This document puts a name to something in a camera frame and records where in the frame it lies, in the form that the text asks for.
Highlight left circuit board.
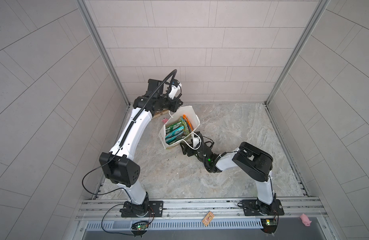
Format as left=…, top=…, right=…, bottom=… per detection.
left=131, top=221, right=149, bottom=237

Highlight wooden chessboard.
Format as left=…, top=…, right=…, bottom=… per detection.
left=152, top=110, right=169, bottom=119

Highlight orange Fox's candy bag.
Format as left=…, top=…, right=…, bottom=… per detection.
left=182, top=115, right=193, bottom=132

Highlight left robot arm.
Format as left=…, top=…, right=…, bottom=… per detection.
left=99, top=79, right=183, bottom=217

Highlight circuit board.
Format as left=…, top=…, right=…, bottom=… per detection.
left=260, top=219, right=278, bottom=234
left=131, top=221, right=149, bottom=237

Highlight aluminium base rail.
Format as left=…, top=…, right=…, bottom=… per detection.
left=74, top=197, right=327, bottom=221

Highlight wooden mousetrap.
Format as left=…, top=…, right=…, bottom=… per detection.
left=201, top=212, right=214, bottom=227

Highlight pink pig toy on rail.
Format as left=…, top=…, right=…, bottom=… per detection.
left=300, top=214, right=312, bottom=227

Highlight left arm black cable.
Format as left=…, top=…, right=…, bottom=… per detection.
left=81, top=69, right=179, bottom=236

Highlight green snack packs in bag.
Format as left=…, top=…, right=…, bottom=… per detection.
left=165, top=117, right=190, bottom=145

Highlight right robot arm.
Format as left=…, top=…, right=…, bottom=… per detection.
left=180, top=132, right=284, bottom=216

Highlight white paper bag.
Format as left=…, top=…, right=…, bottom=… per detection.
left=158, top=106, right=200, bottom=149

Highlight right circuit board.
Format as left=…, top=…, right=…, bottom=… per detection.
left=260, top=219, right=278, bottom=234

